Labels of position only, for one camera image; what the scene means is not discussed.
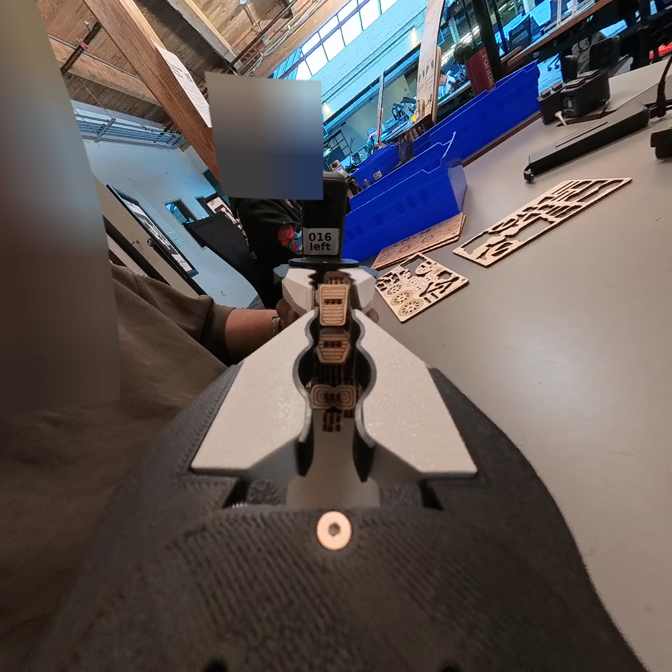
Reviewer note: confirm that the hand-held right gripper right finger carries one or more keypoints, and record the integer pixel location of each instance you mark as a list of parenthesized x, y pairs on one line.
[(414, 420)]

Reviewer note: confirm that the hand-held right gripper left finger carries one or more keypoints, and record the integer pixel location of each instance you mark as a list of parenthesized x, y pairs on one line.
[(246, 420)]

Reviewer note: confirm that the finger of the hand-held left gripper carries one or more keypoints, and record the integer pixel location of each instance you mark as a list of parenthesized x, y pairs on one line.
[(362, 288), (299, 291)]

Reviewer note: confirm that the small wooden puzzle model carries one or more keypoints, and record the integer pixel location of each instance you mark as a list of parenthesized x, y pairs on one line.
[(333, 341)]

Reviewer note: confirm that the grey desk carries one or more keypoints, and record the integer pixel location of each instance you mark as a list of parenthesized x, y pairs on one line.
[(525, 393)]

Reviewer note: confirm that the person's left hand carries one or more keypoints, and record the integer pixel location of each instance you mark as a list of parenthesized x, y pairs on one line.
[(286, 314)]

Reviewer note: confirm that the stack of wooden puzzle sheets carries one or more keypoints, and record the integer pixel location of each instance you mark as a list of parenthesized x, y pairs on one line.
[(420, 241)]

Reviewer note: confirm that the wooden puzzle sheet with wheels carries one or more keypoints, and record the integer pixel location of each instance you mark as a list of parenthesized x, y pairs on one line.
[(451, 286)]

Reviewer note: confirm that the person's olive shirt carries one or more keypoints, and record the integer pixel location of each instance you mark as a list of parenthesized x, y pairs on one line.
[(157, 367)]

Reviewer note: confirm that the black framed poster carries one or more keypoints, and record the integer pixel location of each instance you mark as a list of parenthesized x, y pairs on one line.
[(152, 231)]

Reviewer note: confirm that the long blue plastic bin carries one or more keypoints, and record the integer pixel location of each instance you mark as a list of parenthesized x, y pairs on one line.
[(488, 110)]

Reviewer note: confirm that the standing wooden display board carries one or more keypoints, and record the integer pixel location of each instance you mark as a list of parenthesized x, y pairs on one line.
[(430, 52)]

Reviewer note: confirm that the white paper notice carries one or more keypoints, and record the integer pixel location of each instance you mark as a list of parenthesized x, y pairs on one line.
[(183, 78)]

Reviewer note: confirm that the red sign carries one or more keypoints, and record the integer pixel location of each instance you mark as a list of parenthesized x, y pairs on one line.
[(480, 68)]

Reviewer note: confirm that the wooden ceiling beam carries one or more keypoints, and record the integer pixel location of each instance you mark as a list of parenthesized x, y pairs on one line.
[(131, 52)]

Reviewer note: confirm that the long black flat device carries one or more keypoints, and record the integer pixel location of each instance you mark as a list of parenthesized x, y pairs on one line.
[(582, 144)]

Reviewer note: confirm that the black battery charger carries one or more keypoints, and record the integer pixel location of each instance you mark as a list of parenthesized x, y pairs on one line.
[(577, 97)]

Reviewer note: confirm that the small black box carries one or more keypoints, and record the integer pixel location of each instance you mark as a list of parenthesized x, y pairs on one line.
[(662, 143)]

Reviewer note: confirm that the emptied wooden puzzle sheet frame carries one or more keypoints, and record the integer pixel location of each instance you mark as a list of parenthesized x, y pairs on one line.
[(472, 254)]

